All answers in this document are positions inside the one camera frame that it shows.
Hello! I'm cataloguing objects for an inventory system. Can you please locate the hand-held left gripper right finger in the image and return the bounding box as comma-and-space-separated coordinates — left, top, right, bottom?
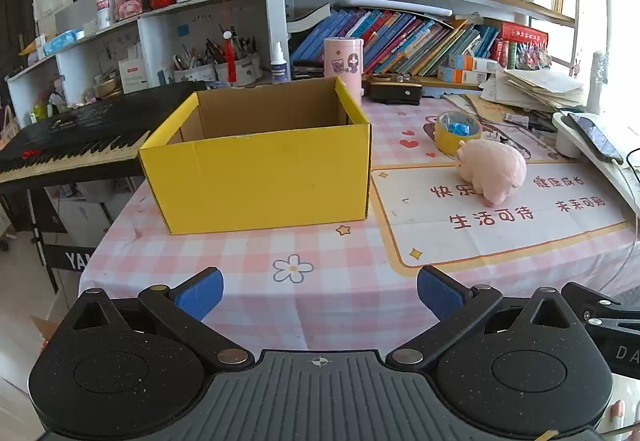
385, 266, 577, 370

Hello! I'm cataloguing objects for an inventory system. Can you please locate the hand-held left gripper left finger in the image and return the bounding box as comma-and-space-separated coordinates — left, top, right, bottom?
69, 267, 256, 370

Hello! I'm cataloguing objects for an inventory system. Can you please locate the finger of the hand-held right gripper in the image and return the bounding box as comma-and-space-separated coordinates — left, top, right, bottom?
561, 281, 640, 328

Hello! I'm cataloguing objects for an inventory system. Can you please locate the yellow cardboard box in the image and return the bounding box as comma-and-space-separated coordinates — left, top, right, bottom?
138, 76, 373, 236

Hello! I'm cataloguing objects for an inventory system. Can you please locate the pink plush pig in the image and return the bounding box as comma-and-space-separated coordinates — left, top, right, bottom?
455, 140, 529, 206

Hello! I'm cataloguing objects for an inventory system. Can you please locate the yellow tape roll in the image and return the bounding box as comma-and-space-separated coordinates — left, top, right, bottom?
432, 111, 484, 158

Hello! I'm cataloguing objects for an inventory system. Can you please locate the pink checked desktop cloth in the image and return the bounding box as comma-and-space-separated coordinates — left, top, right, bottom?
77, 93, 640, 353

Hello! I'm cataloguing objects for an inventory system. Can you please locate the white desk mat orange border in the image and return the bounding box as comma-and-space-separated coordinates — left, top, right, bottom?
370, 160, 632, 278

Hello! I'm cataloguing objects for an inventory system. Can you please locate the black keyboard stand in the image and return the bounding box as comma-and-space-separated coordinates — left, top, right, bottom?
27, 186, 119, 295

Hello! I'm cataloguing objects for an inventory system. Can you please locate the smartphone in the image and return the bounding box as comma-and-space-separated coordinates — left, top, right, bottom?
567, 113, 624, 164

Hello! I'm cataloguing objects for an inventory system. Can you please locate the black electronic keyboard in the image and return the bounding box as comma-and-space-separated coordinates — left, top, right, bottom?
0, 81, 207, 194

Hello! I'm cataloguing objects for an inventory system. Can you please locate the dark brown wooden box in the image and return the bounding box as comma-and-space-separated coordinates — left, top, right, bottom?
361, 73, 424, 107

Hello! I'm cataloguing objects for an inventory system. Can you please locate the stack of loose papers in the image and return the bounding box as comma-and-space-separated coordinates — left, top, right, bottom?
480, 68, 589, 114

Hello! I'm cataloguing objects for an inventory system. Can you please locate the white spray bottle blue label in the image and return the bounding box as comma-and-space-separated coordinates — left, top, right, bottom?
270, 42, 291, 84

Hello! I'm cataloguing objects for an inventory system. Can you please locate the jar of colourful trinkets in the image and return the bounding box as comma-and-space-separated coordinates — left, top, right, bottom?
515, 43, 552, 72

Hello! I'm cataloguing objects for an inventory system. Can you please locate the pink cartoon cylinder container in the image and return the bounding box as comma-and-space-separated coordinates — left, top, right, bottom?
324, 37, 365, 110

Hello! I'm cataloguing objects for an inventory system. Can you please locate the row of blue books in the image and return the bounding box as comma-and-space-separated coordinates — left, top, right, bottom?
290, 8, 502, 76

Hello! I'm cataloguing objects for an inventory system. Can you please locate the thick red book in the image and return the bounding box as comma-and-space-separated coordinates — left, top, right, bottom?
500, 21, 550, 44

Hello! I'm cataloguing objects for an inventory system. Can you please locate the blue tissue pack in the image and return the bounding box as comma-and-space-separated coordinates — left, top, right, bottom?
44, 30, 86, 57

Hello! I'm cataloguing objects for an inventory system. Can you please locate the white bottle red label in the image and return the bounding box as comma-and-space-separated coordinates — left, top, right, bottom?
95, 0, 115, 30

